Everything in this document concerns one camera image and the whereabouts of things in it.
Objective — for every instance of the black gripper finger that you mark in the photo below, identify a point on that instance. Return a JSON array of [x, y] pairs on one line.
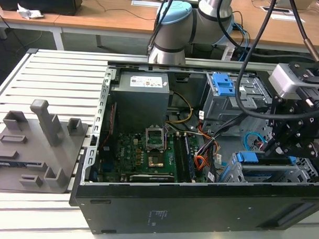
[[300, 150], [282, 130]]

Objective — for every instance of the hard disk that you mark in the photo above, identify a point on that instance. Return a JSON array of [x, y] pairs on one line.
[[248, 157]]

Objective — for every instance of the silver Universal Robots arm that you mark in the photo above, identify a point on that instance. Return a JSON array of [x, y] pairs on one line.
[[175, 28]]

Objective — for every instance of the grey metal disk bay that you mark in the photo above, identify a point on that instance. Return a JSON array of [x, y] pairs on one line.
[[304, 171]]

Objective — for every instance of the grey metal drive cage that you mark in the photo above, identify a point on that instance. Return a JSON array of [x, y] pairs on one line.
[[220, 108]]

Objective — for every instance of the blue plastic drive latch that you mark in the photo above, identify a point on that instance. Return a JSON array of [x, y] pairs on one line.
[[223, 85]]

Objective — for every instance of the black RAM stick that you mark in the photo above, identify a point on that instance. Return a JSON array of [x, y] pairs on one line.
[[189, 157]]

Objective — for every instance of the white paper sheet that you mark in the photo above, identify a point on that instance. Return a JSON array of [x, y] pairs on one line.
[[283, 17], [144, 3]]

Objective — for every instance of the black open PC case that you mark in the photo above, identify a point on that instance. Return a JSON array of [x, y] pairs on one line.
[[187, 209]]

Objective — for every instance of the CPU socket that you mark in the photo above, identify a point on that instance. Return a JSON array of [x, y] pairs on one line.
[[156, 161]]

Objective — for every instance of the black graphics card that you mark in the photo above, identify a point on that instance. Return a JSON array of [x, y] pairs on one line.
[[152, 177]]

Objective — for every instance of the grey power supply unit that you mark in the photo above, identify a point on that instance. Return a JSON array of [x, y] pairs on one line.
[[140, 100]]

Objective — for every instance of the green motherboard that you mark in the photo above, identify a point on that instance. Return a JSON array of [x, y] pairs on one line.
[[129, 155]]

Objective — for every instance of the wooden desk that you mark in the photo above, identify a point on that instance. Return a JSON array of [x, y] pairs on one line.
[[100, 16]]

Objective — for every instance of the grey parts rack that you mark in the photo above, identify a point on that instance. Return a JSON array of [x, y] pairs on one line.
[[43, 152]]

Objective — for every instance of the dark RAM stick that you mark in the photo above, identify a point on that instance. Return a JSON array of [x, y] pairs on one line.
[[16, 163]]

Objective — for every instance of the black box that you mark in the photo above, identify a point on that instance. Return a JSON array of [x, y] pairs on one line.
[[37, 1]]

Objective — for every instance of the crumpled white paper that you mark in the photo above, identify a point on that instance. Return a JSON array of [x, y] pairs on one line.
[[28, 12]]

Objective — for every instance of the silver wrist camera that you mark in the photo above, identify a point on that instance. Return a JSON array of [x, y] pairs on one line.
[[284, 79]]

